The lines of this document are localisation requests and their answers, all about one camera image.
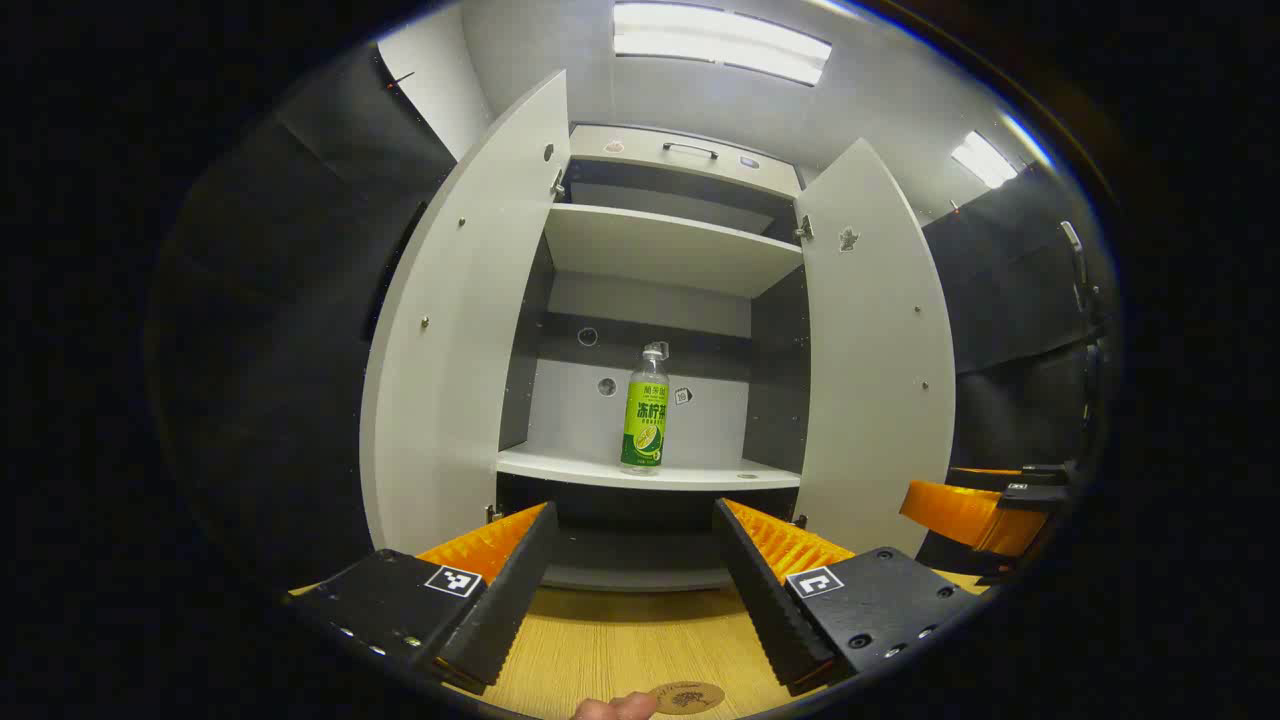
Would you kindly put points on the round brown coaster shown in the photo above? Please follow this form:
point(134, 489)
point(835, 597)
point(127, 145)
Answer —
point(690, 697)

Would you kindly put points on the grey cabinet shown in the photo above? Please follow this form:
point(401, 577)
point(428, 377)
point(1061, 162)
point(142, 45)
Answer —
point(660, 245)

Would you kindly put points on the large ceiling light panel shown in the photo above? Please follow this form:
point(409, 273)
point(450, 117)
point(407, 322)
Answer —
point(720, 42)

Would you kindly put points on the small ceiling light panel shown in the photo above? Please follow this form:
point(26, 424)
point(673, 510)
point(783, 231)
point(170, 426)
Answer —
point(983, 160)

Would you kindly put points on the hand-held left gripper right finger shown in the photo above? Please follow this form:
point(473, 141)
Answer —
point(765, 600)

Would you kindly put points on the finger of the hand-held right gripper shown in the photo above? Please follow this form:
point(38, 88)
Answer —
point(960, 515)
point(1045, 472)

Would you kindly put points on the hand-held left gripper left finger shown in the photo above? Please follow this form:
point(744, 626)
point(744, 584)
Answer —
point(510, 600)

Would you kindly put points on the green label plastic bottle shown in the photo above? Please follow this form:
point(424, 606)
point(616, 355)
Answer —
point(645, 420)

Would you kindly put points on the grey cabinet door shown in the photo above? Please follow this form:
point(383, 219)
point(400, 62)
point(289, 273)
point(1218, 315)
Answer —
point(450, 350)
point(880, 380)

